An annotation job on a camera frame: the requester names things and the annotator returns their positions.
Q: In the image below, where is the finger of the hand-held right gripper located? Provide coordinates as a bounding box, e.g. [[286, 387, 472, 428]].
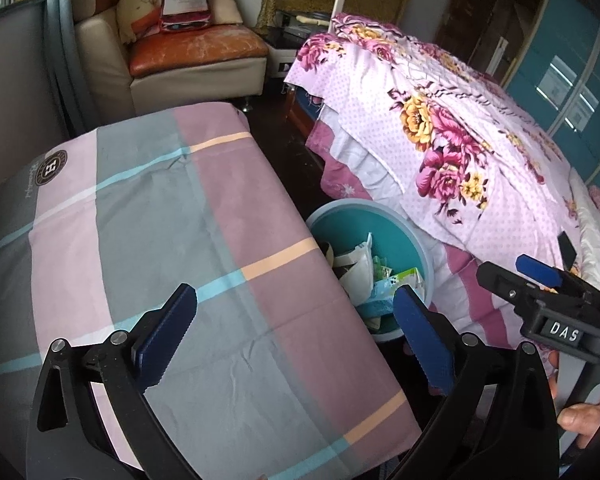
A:
[[515, 255, 589, 294], [476, 261, 544, 314]]

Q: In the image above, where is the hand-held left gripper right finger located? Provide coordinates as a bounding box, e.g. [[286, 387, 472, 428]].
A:
[[390, 285, 561, 480]]

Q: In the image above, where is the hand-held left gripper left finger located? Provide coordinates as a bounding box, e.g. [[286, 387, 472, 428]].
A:
[[27, 282, 198, 480]]

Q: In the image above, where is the white paper bag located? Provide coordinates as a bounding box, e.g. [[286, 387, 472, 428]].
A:
[[330, 232, 377, 307]]

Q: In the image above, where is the teal trash bin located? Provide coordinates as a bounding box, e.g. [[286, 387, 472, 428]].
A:
[[305, 199, 436, 343]]

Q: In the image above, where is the person's right hand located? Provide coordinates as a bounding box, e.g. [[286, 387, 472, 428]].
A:
[[547, 374, 600, 462]]

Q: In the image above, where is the floral pink bedsheet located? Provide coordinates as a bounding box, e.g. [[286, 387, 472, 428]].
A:
[[284, 12, 600, 281]]

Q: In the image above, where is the teal wardrobe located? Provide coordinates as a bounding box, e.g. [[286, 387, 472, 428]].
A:
[[500, 0, 600, 188]]

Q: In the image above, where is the dark wooden cabinet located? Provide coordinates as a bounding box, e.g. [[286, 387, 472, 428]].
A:
[[432, 0, 551, 88]]

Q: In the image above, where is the cream leather armchair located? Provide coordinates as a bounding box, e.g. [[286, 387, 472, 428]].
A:
[[72, 0, 270, 118]]

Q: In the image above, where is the orange seat cushion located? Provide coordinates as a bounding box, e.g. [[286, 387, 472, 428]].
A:
[[128, 27, 270, 78]]

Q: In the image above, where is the grey panel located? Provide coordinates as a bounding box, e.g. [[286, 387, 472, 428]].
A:
[[0, 2, 68, 176]]

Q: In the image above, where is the black audio device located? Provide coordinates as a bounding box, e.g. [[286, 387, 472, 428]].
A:
[[267, 9, 331, 80]]

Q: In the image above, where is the yellow plush pillow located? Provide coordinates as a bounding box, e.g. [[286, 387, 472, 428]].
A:
[[116, 0, 163, 43]]

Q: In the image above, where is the cream pillow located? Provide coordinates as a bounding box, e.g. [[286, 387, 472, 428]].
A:
[[207, 0, 244, 26]]

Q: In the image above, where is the red wooden bed frame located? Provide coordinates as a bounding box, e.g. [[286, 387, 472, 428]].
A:
[[284, 85, 326, 133]]

